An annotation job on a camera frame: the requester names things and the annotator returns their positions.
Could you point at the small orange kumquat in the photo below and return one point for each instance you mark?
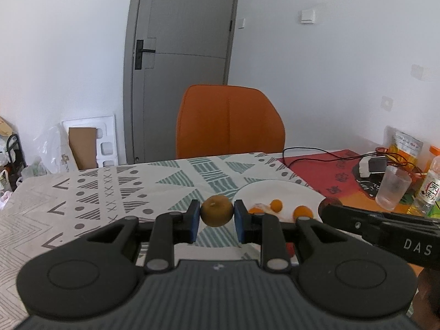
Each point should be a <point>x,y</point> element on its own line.
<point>276,205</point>

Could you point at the white foam packaging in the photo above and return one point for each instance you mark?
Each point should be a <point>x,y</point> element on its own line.
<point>106,138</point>

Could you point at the patterned white tablecloth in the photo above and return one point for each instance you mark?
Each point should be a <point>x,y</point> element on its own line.
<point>47,212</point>

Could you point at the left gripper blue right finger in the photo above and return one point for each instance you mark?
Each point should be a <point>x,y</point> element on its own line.
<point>264,230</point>

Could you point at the peeled pomelo piece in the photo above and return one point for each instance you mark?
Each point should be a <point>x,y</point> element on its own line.
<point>259,208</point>

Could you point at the brown cardboard piece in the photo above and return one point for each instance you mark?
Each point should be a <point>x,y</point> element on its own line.
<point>82,141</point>

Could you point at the white power adapter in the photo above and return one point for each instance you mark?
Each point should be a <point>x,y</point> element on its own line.
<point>370,165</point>

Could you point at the orange red cartoon table mat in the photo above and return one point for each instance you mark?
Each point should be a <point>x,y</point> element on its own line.
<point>334,174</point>

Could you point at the clear plastic bag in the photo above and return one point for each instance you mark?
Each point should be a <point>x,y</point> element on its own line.
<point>54,155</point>

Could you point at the white ceramic bowl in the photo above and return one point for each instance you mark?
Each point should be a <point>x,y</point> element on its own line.
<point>291,195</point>

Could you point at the yellow snack bag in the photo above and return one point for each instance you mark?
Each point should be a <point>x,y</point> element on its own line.
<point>403,149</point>

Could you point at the white wall switch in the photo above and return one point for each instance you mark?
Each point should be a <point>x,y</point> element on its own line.
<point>308,16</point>

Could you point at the black door handle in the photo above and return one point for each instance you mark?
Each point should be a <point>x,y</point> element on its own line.
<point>139,52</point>

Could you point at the person's right hand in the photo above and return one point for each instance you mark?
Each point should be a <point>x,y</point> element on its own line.
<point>426,301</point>

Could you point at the brown green kiwi fruit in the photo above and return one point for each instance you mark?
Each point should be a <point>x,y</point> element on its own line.
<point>216,211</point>

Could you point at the orange lidded container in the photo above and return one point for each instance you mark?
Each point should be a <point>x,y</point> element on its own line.
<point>433,153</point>

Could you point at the black bag handle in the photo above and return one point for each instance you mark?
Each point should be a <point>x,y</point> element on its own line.
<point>16,156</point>

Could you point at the orange chair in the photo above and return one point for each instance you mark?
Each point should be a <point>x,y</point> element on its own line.
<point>216,120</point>

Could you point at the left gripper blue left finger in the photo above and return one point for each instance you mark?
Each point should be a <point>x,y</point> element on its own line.
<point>169,229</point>

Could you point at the large orange mandarin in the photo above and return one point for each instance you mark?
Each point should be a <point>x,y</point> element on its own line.
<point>302,211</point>

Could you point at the white wall socket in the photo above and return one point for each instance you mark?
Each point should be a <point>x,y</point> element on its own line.
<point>387,103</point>

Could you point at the grey door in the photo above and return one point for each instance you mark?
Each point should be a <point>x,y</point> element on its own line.
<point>193,41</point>

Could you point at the clear plastic bottle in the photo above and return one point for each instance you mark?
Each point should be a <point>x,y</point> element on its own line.
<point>428,193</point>

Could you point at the clear ribbed glass cup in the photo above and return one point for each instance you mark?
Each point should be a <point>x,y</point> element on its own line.
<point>393,186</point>

